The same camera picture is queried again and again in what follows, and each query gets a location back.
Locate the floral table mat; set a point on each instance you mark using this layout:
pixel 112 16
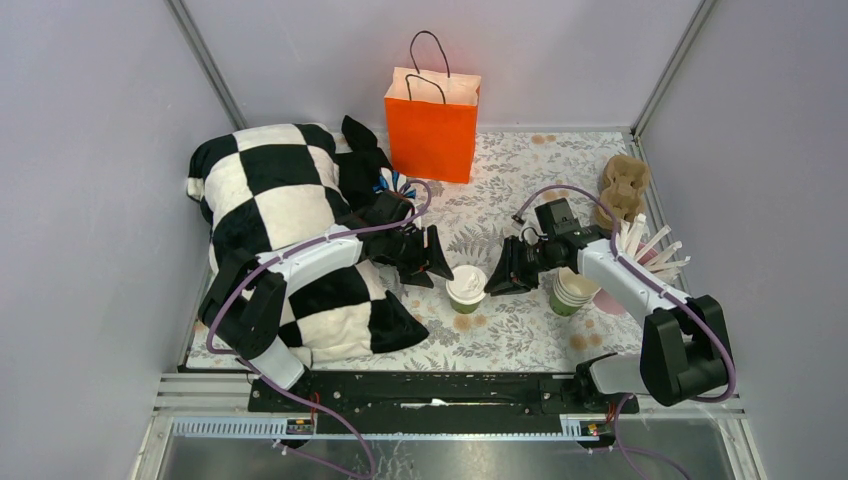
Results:
pixel 362 317

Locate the orange paper bag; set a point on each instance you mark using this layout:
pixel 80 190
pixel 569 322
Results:
pixel 432 119

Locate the pink cup of stirrers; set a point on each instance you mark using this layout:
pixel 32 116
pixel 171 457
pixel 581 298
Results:
pixel 630 270

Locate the green paper coffee cup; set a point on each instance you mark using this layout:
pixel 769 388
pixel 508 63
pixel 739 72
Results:
pixel 466 305

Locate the white plastic cup lid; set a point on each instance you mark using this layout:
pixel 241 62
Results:
pixel 467 285

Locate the brown cardboard cup carrier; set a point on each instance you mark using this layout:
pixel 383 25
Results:
pixel 624 181

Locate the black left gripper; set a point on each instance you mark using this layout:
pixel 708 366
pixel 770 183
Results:
pixel 435 260

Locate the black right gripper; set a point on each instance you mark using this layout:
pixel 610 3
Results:
pixel 509 276

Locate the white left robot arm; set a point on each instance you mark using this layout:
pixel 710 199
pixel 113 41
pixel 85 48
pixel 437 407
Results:
pixel 244 304

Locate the stack of green paper cups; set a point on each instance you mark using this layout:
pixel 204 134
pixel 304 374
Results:
pixel 571 292

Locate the blue white striped cloth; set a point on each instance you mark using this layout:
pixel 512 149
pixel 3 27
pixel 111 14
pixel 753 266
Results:
pixel 391 180

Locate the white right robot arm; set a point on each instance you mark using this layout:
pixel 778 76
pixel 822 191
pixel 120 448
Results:
pixel 684 353

